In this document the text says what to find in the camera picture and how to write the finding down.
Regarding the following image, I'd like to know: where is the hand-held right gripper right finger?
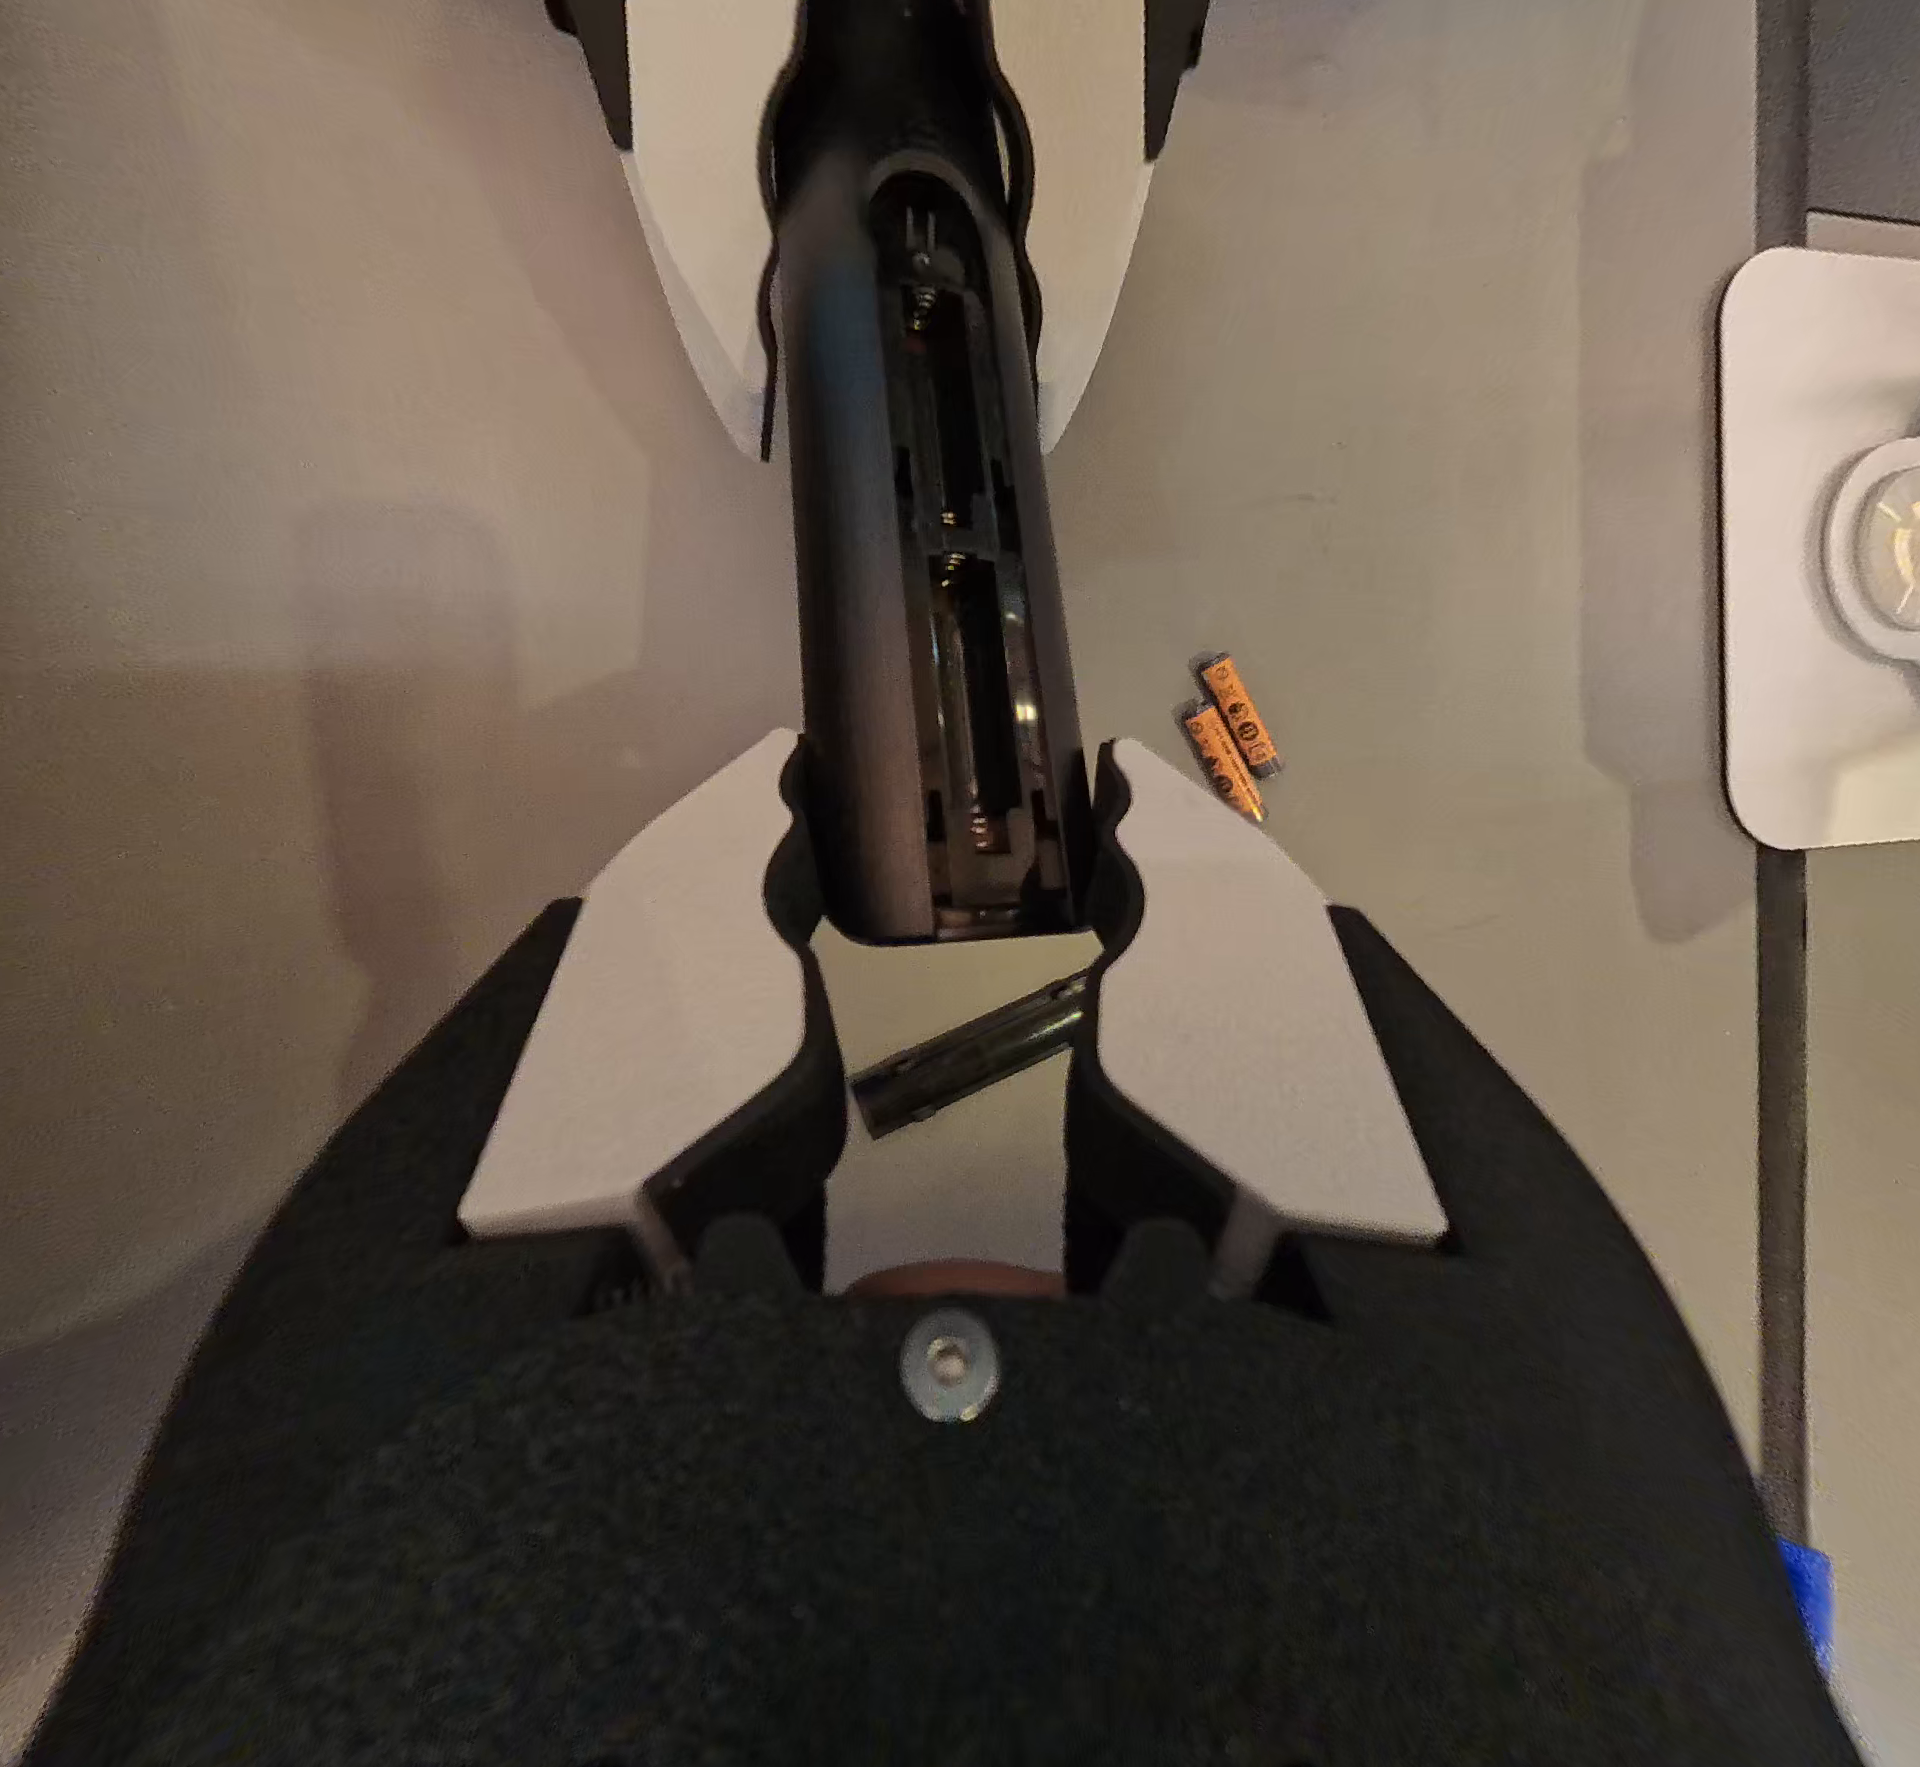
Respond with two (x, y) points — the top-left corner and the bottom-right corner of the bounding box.
(1062, 736), (1451, 1293)

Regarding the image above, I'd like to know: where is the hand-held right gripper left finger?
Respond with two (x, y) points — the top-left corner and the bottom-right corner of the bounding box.
(454, 727), (839, 1281)

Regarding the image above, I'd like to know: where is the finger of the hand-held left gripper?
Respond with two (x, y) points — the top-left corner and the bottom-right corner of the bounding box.
(972, 0), (1157, 452)
(614, 0), (824, 466)

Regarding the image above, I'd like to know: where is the orange battery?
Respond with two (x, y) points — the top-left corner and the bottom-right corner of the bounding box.
(1196, 651), (1286, 781)
(1175, 698), (1270, 826)

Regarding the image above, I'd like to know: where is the black remote battery cover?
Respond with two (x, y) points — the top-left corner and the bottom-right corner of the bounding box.
(847, 971), (1092, 1142)

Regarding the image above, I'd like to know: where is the black remote control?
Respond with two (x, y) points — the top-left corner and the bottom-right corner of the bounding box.
(753, 0), (1099, 947)

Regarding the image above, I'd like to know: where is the grey desk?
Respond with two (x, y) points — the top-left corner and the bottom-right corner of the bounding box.
(0, 0), (1920, 1767)

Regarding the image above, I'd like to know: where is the white desk stand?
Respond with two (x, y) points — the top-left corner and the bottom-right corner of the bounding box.
(1715, 244), (1920, 855)

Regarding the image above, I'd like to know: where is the blue tape piece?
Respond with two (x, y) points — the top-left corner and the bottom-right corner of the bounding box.
(1774, 1535), (1842, 1681)

